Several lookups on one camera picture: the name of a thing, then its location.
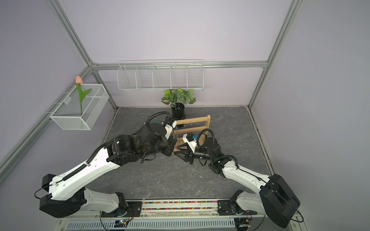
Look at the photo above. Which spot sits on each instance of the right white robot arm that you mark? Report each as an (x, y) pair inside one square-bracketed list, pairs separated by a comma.
[(274, 197)]

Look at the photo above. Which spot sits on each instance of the pink artificial tulip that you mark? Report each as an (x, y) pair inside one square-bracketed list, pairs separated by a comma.
[(82, 93)]

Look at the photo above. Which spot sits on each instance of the white wire wall shelf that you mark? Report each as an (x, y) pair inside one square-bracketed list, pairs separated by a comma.
[(160, 74)]

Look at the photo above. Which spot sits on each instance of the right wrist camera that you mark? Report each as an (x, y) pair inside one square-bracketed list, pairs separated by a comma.
[(191, 140)]

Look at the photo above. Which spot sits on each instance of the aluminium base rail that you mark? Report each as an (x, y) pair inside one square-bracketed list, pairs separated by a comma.
[(176, 209)]

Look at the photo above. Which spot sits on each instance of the wooden jewelry display stand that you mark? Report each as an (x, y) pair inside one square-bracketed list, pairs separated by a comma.
[(194, 125)]

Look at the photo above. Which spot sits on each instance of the white slotted cable duct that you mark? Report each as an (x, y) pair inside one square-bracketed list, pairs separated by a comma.
[(150, 224)]

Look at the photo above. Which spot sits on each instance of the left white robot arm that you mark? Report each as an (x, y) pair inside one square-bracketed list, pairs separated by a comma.
[(67, 193)]

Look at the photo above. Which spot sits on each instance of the white mesh wall basket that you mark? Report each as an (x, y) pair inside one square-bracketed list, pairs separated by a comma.
[(67, 114)]

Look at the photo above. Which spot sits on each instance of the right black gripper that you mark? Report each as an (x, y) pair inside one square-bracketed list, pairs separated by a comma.
[(188, 156)]

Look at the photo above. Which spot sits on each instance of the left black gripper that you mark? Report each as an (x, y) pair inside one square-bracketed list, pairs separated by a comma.
[(168, 151)]

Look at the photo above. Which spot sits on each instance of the potted green plant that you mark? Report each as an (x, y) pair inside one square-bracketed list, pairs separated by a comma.
[(177, 99)]

